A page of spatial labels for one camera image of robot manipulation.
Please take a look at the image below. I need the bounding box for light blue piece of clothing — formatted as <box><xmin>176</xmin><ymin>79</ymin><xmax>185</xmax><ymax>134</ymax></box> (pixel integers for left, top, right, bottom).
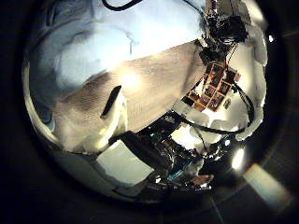
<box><xmin>26</xmin><ymin>0</ymin><xmax>208</xmax><ymax>132</ymax></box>

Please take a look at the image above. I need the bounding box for dark grey equipment box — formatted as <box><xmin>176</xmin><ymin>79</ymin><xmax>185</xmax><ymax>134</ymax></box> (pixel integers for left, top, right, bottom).
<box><xmin>213</xmin><ymin>0</ymin><xmax>251</xmax><ymax>17</ymax></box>

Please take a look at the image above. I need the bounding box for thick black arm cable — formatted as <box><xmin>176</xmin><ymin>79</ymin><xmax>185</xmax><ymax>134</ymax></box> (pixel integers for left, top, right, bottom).
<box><xmin>167</xmin><ymin>82</ymin><xmax>256</xmax><ymax>135</ymax></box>

